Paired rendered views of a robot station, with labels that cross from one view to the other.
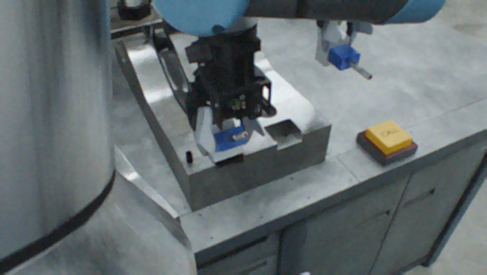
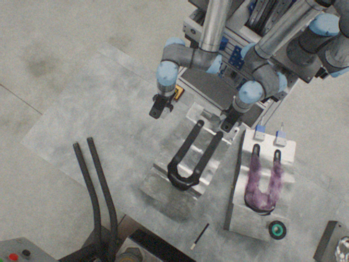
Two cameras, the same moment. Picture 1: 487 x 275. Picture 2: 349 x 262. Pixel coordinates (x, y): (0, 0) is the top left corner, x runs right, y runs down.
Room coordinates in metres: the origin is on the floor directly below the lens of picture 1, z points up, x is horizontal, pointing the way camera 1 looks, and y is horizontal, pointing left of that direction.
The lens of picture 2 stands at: (0.94, 0.21, 2.19)
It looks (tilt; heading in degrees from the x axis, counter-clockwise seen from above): 73 degrees down; 228
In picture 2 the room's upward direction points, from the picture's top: 12 degrees clockwise
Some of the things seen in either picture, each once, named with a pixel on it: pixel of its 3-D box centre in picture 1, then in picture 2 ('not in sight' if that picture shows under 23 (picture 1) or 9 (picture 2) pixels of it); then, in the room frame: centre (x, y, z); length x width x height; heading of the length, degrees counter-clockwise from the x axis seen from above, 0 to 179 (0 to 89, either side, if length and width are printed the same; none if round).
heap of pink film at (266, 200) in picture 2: not in sight; (264, 182); (0.45, 0.35, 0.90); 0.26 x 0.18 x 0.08; 44
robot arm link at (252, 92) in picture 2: not in sight; (248, 94); (0.43, 0.02, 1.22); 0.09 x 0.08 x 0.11; 174
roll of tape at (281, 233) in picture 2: not in sight; (276, 230); (0.54, 0.54, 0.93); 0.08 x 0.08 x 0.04
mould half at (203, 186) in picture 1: (204, 79); (190, 158); (0.68, 0.07, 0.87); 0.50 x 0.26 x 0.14; 27
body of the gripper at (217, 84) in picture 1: (230, 70); (238, 108); (0.42, 0.01, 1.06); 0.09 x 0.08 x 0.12; 27
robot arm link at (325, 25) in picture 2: not in sight; (322, 33); (-0.02, -0.06, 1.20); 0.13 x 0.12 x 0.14; 84
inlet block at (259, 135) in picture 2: not in sight; (260, 127); (0.29, 0.12, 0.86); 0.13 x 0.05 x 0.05; 44
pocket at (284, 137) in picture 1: (283, 138); (205, 115); (0.50, -0.07, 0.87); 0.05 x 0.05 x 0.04; 27
